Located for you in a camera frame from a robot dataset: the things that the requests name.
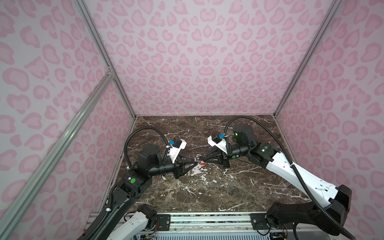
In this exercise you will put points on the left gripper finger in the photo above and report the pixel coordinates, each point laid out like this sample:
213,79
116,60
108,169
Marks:
189,159
188,167

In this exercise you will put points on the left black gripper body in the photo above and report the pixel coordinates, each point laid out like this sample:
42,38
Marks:
178,169

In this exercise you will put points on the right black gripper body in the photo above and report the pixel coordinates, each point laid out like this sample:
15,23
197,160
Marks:
225,160

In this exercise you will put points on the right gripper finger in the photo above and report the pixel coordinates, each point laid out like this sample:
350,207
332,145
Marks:
209,156
214,161

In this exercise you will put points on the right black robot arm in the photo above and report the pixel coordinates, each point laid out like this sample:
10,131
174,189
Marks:
329,205

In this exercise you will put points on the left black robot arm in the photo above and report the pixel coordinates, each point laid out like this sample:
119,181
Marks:
134,183

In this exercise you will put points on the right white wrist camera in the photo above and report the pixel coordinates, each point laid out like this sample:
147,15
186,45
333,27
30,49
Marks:
218,141

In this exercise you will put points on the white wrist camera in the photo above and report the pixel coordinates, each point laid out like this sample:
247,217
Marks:
175,146
218,141

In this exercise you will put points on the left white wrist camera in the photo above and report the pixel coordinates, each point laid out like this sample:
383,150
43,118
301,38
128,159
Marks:
175,146

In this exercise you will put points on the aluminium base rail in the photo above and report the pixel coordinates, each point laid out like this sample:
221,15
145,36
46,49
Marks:
226,226

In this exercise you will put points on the diagonal aluminium frame strut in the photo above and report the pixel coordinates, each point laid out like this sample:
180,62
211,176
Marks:
20,205

